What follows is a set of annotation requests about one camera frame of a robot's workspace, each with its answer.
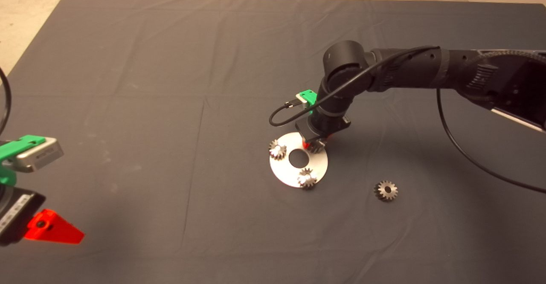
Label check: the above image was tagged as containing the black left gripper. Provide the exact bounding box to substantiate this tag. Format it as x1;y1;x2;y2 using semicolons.
0;188;85;247

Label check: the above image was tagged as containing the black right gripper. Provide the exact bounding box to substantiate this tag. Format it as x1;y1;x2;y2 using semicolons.
296;116;351;149

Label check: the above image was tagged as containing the smaller steel gear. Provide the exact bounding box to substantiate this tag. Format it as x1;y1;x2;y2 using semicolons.
374;180;398;202

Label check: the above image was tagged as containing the small steel gear on pin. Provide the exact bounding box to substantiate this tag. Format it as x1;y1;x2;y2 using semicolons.
268;139;287;161
297;168;317;190

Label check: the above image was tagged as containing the round metal plate with hole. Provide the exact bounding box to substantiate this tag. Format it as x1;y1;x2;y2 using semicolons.
269;132;328;188

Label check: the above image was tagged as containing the dark grey table cloth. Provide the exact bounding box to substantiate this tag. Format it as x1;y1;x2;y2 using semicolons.
0;0;546;284

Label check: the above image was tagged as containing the green right camera mount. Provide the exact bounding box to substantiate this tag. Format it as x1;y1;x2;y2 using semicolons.
300;90;318;114

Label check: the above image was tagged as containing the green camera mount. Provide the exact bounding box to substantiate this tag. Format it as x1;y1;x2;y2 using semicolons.
300;90;318;114
0;135;46;186

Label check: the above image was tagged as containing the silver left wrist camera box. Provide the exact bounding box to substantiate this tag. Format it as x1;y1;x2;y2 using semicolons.
13;137;64;174

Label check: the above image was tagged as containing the green left camera mount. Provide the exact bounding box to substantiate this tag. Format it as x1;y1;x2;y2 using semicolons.
0;135;46;186

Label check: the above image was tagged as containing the black right camera cable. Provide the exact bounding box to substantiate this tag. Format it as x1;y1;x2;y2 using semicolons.
269;45;546;194

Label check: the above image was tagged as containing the black camera cable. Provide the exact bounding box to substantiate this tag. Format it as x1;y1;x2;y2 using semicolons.
0;67;12;135
269;45;546;194

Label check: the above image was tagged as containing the black left camera cable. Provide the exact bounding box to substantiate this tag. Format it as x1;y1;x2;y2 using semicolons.
0;67;12;135

